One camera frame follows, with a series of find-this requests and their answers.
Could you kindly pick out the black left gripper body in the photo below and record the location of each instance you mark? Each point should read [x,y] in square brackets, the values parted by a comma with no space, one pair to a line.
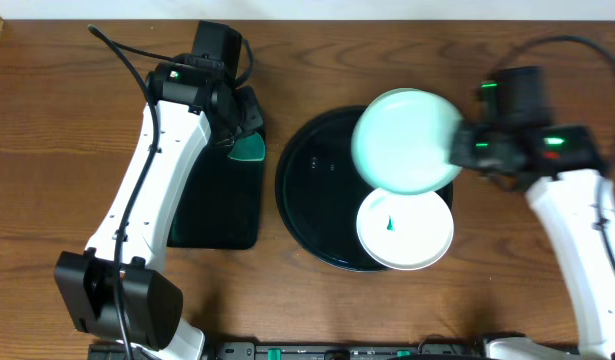
[248,118]

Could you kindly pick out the black rectangular tray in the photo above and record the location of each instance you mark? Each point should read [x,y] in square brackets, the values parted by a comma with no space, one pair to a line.
[220,205]

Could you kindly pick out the green scrub sponge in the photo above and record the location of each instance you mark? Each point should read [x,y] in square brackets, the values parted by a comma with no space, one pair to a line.
[249,149]

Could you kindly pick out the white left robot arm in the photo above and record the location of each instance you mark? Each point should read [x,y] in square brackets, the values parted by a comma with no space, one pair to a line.
[115,288]

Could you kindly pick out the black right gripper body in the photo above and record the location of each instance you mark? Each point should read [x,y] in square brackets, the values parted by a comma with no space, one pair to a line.
[483,149]

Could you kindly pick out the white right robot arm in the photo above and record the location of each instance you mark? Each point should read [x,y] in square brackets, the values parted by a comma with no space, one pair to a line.
[564,182]

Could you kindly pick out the light green plate with smear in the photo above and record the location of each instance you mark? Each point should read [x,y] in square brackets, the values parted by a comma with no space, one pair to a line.
[401,142]

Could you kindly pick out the white plate with green spot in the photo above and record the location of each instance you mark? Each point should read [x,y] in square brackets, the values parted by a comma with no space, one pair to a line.
[404,232]

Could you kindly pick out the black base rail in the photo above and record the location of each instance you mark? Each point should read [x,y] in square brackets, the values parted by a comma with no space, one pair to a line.
[434,347]

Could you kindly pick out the black round tray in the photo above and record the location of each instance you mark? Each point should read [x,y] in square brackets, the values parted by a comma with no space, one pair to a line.
[319,191]

